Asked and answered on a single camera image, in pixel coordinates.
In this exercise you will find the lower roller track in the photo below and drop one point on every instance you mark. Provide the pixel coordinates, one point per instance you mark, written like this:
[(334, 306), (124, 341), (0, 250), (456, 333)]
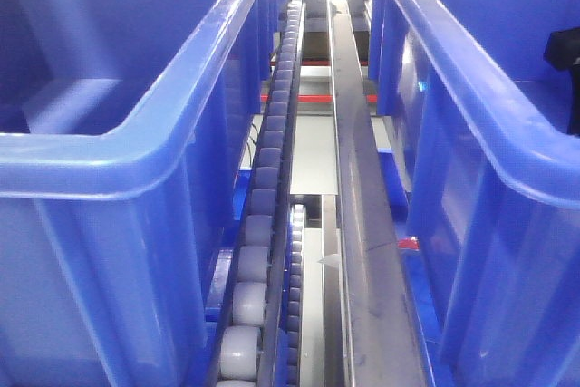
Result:
[(294, 284)]

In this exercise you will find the white roller conveyor track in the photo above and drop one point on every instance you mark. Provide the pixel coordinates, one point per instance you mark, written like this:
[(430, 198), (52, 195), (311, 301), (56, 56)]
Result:
[(247, 297)]

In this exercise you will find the blue target bin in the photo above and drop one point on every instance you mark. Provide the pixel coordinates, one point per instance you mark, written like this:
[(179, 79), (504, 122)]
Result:
[(479, 122)]

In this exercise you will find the blue bin left of rail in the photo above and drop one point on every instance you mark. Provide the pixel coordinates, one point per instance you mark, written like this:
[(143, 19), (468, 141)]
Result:
[(123, 124)]

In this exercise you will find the steel divider rail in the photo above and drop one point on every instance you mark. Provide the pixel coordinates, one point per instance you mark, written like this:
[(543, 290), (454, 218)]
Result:
[(381, 344)]

